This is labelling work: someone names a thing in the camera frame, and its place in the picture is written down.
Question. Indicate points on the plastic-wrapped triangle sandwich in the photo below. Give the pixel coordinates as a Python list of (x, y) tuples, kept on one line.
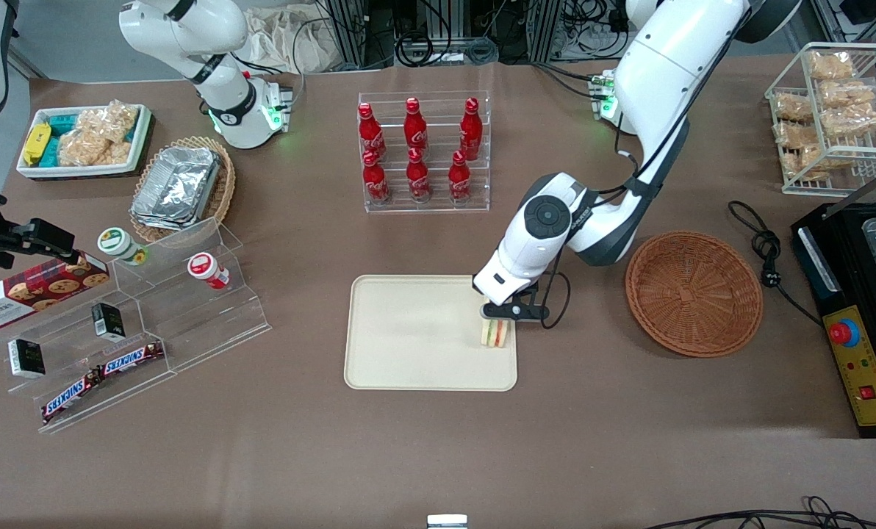
[(494, 333)]

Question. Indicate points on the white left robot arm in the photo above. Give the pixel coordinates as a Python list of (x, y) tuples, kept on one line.
[(658, 73)]

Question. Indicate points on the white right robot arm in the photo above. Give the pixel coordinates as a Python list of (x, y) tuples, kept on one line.
[(203, 44)]

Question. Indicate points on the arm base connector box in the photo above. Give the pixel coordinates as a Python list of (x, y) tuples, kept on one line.
[(278, 106), (603, 94)]

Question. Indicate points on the beige plastic tray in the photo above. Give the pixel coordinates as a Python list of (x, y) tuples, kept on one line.
[(423, 334)]

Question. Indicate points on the oval light wicker basket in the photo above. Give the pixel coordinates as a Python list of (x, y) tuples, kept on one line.
[(223, 184)]

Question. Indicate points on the round brown wicker basket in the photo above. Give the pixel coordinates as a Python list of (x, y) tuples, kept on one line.
[(691, 294)]

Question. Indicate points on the red cookie box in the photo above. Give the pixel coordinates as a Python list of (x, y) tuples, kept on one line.
[(34, 292)]

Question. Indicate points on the white rectangular snack bin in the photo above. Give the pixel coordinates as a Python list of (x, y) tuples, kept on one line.
[(34, 170)]

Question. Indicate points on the green lid white cup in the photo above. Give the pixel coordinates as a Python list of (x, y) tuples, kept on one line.
[(120, 245)]

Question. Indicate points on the teal snack pack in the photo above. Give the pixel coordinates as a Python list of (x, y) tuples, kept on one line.
[(62, 123), (51, 150)]

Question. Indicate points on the yellow snack pack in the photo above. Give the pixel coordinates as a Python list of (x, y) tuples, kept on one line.
[(36, 143)]

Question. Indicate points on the clear bag rice crackers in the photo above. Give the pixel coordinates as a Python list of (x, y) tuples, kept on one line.
[(111, 121), (84, 148)]

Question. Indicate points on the small black box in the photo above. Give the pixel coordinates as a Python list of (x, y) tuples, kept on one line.
[(107, 321), (26, 358)]

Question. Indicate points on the red cola bottle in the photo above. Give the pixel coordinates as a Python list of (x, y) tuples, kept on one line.
[(459, 179), (470, 131), (418, 178), (415, 126), (375, 180), (370, 132)]

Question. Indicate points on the clear acrylic bottle rack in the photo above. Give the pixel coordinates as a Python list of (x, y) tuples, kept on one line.
[(423, 187)]

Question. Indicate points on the stack of foil containers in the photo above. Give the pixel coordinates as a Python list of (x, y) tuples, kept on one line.
[(177, 187)]

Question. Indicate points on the Snickers chocolate bar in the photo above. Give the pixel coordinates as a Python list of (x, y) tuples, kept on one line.
[(70, 397), (132, 358)]

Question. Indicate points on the red lid white cup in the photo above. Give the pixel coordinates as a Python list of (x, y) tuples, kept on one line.
[(207, 270)]

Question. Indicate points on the clear acrylic step shelf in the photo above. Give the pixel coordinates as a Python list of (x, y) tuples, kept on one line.
[(188, 323)]

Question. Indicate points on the small white block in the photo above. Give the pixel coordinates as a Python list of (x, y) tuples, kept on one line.
[(447, 522)]

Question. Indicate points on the white cloth bag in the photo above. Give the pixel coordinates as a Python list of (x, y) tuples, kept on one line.
[(287, 40)]

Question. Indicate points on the bagged fried snack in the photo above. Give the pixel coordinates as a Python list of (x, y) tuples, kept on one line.
[(792, 106), (819, 160), (848, 92), (830, 65), (851, 120), (796, 134)]

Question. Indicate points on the black appliance with yellow panel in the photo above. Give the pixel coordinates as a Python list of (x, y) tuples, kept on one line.
[(835, 250)]

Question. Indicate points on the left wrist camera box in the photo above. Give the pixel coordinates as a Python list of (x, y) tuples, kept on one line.
[(530, 310)]

